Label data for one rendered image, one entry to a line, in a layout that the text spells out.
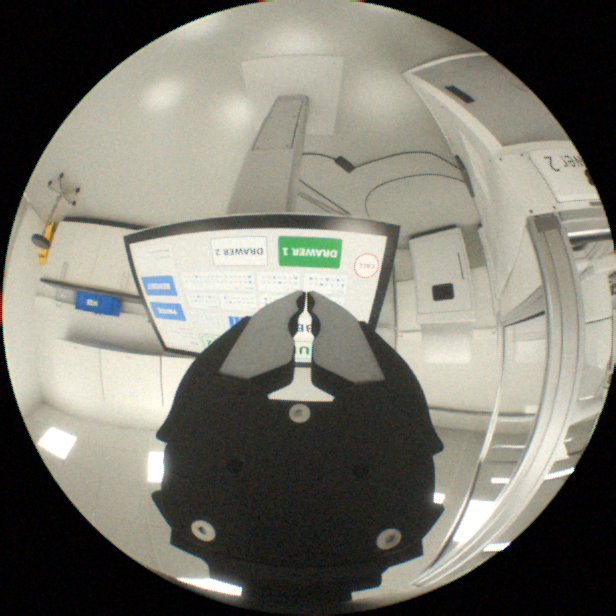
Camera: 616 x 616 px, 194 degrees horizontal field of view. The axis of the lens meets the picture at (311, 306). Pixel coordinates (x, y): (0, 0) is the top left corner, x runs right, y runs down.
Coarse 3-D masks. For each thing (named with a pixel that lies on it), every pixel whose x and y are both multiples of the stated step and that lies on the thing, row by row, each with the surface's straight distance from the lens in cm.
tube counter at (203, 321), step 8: (192, 312) 39; (200, 320) 39; (208, 320) 38; (216, 320) 37; (224, 320) 36; (232, 320) 35; (200, 328) 41; (208, 328) 40; (216, 328) 39; (224, 328) 38
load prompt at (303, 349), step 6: (204, 336) 42; (210, 336) 41; (216, 336) 40; (204, 342) 43; (210, 342) 42; (300, 342) 35; (306, 342) 35; (204, 348) 45; (300, 348) 37; (306, 348) 36; (300, 354) 38; (306, 354) 38
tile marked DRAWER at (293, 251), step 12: (288, 240) 27; (300, 240) 26; (312, 240) 26; (324, 240) 26; (336, 240) 27; (288, 252) 27; (300, 252) 27; (312, 252) 27; (324, 252) 27; (336, 252) 27; (288, 264) 27; (300, 264) 27; (312, 264) 27; (324, 264) 27; (336, 264) 28
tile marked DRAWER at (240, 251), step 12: (216, 240) 30; (228, 240) 29; (240, 240) 28; (252, 240) 28; (264, 240) 27; (216, 252) 31; (228, 252) 30; (240, 252) 29; (252, 252) 28; (264, 252) 28; (216, 264) 31; (228, 264) 30; (240, 264) 29; (252, 264) 29; (264, 264) 28
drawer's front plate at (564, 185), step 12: (540, 156) 49; (552, 156) 51; (576, 156) 57; (540, 168) 47; (564, 168) 50; (576, 168) 53; (552, 180) 45; (564, 180) 47; (576, 180) 49; (564, 192) 44; (576, 192) 47; (588, 192) 50
